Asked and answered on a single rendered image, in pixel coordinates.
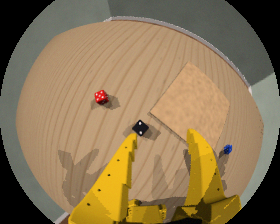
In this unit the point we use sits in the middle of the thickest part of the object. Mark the blue die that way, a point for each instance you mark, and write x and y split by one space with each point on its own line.
227 149

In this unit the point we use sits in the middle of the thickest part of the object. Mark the red die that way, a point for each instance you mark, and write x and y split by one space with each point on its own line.
101 97

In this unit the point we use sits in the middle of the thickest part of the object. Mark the black die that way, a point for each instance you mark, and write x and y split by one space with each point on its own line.
140 128

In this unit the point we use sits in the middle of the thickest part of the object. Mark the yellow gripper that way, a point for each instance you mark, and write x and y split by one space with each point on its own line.
107 200

